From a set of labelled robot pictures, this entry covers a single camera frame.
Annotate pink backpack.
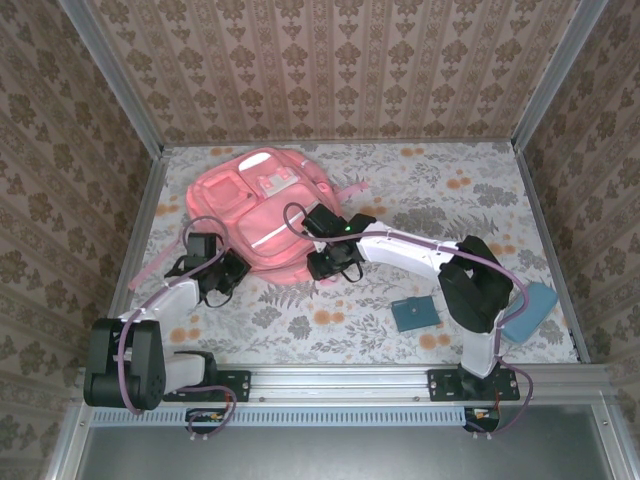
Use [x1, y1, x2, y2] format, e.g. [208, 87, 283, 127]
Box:
[128, 147, 371, 291]

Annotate teal wallet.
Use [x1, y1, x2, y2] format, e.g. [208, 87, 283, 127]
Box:
[390, 295, 445, 333]

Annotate light blue pencil case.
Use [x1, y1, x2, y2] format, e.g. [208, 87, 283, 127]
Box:
[499, 282, 560, 344]

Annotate floral tablecloth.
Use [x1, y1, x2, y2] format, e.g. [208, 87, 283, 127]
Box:
[114, 142, 581, 365]

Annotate grey metal sheet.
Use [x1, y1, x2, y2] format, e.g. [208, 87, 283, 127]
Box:
[74, 405, 621, 480]

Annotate aluminium side rail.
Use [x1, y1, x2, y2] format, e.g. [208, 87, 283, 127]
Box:
[93, 145, 175, 367]
[513, 144, 592, 365]

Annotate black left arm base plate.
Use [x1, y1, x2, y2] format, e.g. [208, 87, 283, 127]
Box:
[162, 369, 253, 403]

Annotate aluminium mounting rail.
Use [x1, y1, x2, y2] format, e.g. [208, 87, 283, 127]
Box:
[73, 363, 615, 404]

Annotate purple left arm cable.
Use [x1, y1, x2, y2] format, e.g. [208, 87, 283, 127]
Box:
[114, 215, 237, 444]

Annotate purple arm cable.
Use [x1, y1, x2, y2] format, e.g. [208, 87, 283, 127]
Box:
[283, 202, 534, 441]
[114, 215, 237, 444]

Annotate small wired connector board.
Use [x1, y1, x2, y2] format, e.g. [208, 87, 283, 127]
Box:
[463, 405, 502, 433]
[185, 407, 227, 434]

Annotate aluminium corner post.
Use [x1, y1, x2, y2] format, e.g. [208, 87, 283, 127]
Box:
[510, 0, 610, 154]
[56, 0, 167, 157]

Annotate slotted grey cable duct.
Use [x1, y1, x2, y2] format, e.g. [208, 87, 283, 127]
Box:
[91, 405, 469, 428]

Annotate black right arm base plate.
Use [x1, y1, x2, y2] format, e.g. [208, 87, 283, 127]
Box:
[427, 368, 521, 403]

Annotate aluminium lower frame beam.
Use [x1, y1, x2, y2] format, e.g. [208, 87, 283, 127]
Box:
[44, 394, 96, 480]
[599, 394, 640, 480]

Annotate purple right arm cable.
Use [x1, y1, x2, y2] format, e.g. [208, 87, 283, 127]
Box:
[283, 202, 534, 441]

